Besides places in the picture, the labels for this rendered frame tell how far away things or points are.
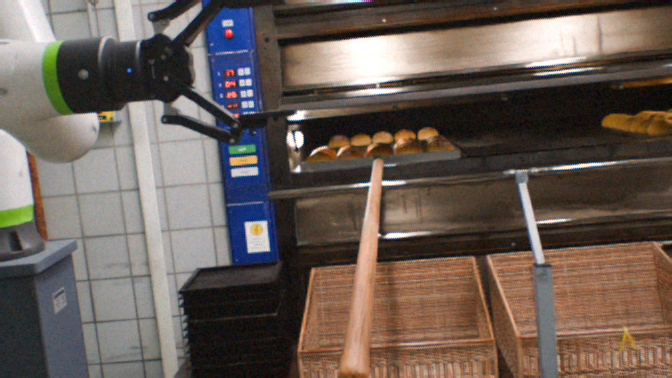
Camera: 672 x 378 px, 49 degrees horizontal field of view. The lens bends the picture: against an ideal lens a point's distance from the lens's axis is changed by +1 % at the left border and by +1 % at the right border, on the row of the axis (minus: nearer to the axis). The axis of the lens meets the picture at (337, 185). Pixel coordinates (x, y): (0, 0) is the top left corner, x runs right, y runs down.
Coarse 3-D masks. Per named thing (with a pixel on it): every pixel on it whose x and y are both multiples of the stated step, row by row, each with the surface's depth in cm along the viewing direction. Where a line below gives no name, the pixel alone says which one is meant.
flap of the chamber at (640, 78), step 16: (544, 80) 223; (560, 80) 222; (576, 80) 222; (592, 80) 222; (608, 80) 221; (624, 80) 223; (640, 80) 225; (656, 80) 228; (384, 96) 226; (400, 96) 226; (416, 96) 225; (432, 96) 225; (448, 96) 225; (464, 96) 227; (480, 96) 230; (496, 96) 233; (512, 96) 236; (528, 96) 239; (544, 96) 242; (304, 112) 232; (320, 112) 235; (336, 112) 238; (352, 112) 241; (368, 112) 245
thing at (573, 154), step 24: (600, 144) 242; (624, 144) 238; (648, 144) 238; (336, 168) 248; (360, 168) 244; (384, 168) 244; (408, 168) 243; (432, 168) 243; (456, 168) 242; (480, 168) 242
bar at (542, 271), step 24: (528, 168) 205; (552, 168) 204; (576, 168) 203; (600, 168) 203; (624, 168) 203; (288, 192) 209; (312, 192) 208; (336, 192) 208; (360, 192) 209; (528, 216) 197; (552, 288) 185; (552, 312) 186; (552, 336) 187; (552, 360) 188
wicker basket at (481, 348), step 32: (320, 288) 246; (352, 288) 245; (384, 288) 244; (416, 288) 243; (448, 288) 241; (480, 288) 223; (320, 320) 245; (384, 320) 243; (416, 320) 241; (448, 320) 240; (480, 320) 226; (320, 352) 202; (384, 352) 201; (416, 352) 200; (448, 352) 200; (480, 352) 199
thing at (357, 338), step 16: (368, 208) 152; (368, 224) 136; (368, 240) 123; (368, 256) 112; (368, 272) 104; (368, 288) 96; (352, 304) 90; (368, 304) 90; (352, 320) 84; (368, 320) 85; (352, 336) 79; (368, 336) 80; (352, 352) 74; (368, 352) 76; (352, 368) 71; (368, 368) 73
